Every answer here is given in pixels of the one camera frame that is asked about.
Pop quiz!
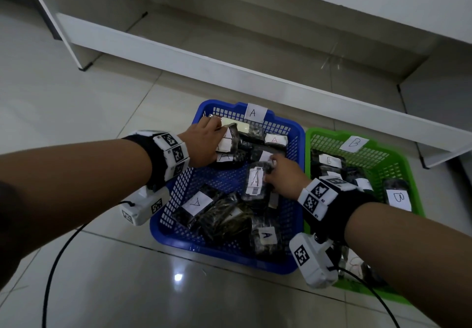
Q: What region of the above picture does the person's right forearm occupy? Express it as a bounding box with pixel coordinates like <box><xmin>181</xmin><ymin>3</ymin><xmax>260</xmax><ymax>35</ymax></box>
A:
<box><xmin>345</xmin><ymin>202</ymin><xmax>472</xmax><ymax>328</ymax></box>

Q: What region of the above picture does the person's left forearm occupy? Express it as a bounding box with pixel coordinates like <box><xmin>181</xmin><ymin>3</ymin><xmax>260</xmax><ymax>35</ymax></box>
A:
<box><xmin>0</xmin><ymin>138</ymin><xmax>152</xmax><ymax>292</ymax></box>

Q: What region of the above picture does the green plastic mesh basket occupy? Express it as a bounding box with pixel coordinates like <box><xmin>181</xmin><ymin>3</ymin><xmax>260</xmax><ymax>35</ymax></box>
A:
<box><xmin>304</xmin><ymin>127</ymin><xmax>425</xmax><ymax>305</ymax></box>

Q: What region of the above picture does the person's right hand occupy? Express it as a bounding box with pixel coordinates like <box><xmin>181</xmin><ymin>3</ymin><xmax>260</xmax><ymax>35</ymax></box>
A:
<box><xmin>264</xmin><ymin>153</ymin><xmax>312</xmax><ymax>201</ymax></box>

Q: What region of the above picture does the black item packet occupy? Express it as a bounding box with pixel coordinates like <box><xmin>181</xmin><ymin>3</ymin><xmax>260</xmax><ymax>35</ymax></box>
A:
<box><xmin>215</xmin><ymin>123</ymin><xmax>240</xmax><ymax>155</ymax></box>

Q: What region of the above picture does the black wristband with markers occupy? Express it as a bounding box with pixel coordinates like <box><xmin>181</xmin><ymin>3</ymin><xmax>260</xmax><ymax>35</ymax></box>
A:
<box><xmin>296</xmin><ymin>175</ymin><xmax>377</xmax><ymax>243</ymax></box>
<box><xmin>122</xmin><ymin>130</ymin><xmax>191</xmax><ymax>192</ymax></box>

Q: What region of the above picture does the white shelf unit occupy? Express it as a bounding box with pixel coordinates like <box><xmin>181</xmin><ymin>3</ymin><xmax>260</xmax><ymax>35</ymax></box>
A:
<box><xmin>13</xmin><ymin>0</ymin><xmax>472</xmax><ymax>170</ymax></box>

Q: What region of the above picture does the person's left hand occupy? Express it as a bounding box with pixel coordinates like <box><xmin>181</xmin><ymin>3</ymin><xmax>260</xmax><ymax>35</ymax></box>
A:
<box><xmin>178</xmin><ymin>115</ymin><xmax>229</xmax><ymax>169</ymax></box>

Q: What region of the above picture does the blue plastic mesh basket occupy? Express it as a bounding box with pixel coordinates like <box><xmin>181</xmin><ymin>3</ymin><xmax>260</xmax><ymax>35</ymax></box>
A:
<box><xmin>149</xmin><ymin>99</ymin><xmax>307</xmax><ymax>275</ymax></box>

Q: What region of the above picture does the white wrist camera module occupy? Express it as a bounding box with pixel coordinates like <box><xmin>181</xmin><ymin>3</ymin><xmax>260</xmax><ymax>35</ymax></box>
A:
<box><xmin>289</xmin><ymin>232</ymin><xmax>339</xmax><ymax>290</ymax></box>
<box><xmin>120</xmin><ymin>186</ymin><xmax>171</xmax><ymax>227</ymax></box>

